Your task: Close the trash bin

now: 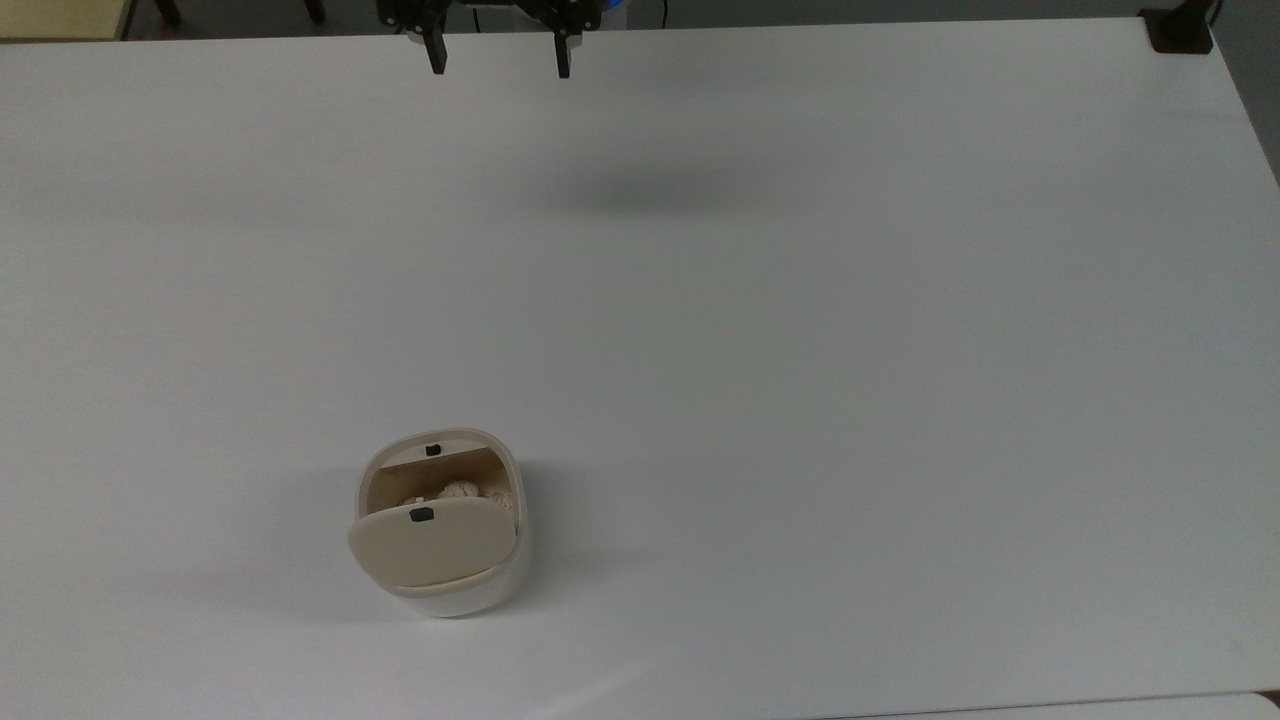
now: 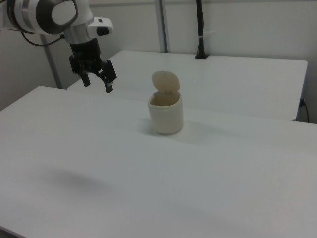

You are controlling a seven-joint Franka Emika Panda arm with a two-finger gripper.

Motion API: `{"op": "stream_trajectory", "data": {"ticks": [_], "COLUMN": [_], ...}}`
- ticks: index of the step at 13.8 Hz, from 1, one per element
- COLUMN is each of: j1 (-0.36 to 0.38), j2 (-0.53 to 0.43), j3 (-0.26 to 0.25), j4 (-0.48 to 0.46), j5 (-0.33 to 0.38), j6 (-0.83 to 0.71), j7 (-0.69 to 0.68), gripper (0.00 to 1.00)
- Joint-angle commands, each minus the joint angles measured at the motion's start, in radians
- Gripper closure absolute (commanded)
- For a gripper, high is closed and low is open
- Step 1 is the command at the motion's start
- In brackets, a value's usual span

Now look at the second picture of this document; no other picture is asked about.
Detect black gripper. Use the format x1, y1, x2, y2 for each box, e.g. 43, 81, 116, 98
68, 38, 117, 94

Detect cream trash bin lid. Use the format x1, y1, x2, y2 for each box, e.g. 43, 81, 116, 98
151, 70, 181, 95

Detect cream trash bin body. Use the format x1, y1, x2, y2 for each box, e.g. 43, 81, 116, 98
148, 90, 184, 136

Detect black table clamp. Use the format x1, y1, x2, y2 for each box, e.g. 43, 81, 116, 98
194, 0, 211, 60

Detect white side table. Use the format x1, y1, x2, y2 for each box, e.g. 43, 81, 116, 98
67, 50, 309, 122

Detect aluminium frame post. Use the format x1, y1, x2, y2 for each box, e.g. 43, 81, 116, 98
40, 34, 63, 89
157, 0, 172, 53

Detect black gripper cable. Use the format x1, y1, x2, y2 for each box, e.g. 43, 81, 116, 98
21, 31, 66, 47

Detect white cable tie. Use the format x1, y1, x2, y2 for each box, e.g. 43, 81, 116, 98
198, 30, 216, 39

